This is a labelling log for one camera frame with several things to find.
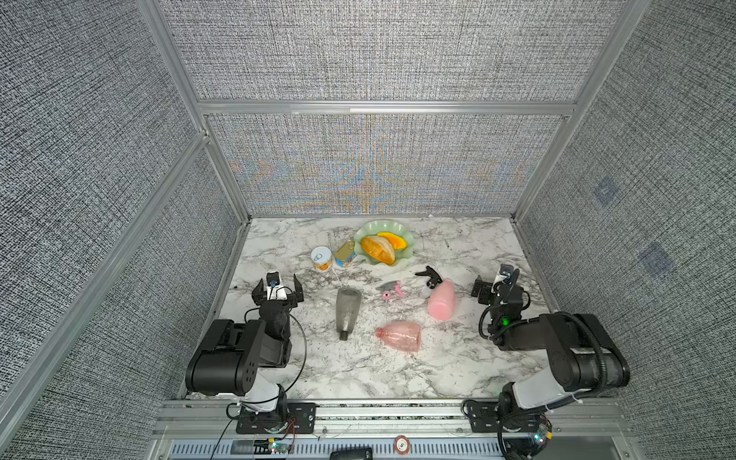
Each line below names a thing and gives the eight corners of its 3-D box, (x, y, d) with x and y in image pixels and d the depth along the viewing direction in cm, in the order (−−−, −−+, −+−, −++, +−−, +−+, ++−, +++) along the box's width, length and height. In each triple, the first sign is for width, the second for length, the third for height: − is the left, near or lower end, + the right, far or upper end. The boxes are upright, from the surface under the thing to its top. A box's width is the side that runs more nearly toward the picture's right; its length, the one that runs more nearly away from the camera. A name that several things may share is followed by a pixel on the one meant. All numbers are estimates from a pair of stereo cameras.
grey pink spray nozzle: (380, 302, 97) (380, 299, 95) (376, 287, 101) (376, 284, 99) (403, 297, 98) (404, 293, 96) (399, 283, 102) (399, 279, 100)
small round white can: (311, 272, 105) (309, 263, 100) (314, 255, 110) (312, 245, 105) (332, 272, 105) (330, 263, 100) (333, 255, 110) (332, 245, 105)
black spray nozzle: (430, 290, 100) (431, 287, 99) (416, 275, 104) (417, 272, 102) (442, 282, 102) (443, 279, 101) (427, 268, 106) (428, 264, 105)
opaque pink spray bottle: (426, 318, 93) (430, 308, 87) (429, 282, 101) (433, 270, 96) (451, 323, 92) (456, 313, 86) (452, 286, 100) (457, 275, 95)
